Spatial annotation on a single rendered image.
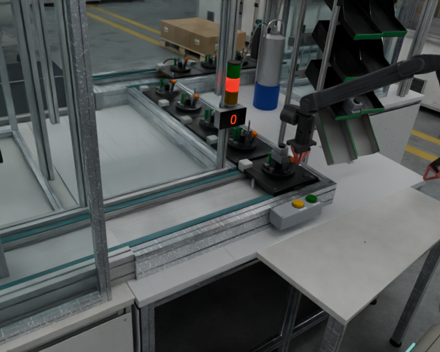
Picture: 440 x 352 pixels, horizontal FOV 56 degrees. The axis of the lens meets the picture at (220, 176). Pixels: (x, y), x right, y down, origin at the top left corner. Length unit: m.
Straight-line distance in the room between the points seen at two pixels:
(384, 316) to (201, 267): 1.48
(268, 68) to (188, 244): 1.45
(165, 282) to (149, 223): 0.24
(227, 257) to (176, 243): 0.20
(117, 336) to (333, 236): 0.84
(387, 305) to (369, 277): 1.21
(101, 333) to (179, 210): 0.50
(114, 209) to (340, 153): 0.99
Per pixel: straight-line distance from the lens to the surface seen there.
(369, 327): 2.57
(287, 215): 1.52
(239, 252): 1.48
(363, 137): 2.02
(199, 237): 1.40
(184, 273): 1.39
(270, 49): 2.53
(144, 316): 1.40
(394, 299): 2.79
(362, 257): 1.59
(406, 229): 1.81
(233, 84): 1.55
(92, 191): 1.07
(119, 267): 1.32
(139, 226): 1.49
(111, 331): 1.39
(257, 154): 1.86
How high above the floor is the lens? 1.84
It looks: 31 degrees down
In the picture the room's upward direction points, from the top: 5 degrees clockwise
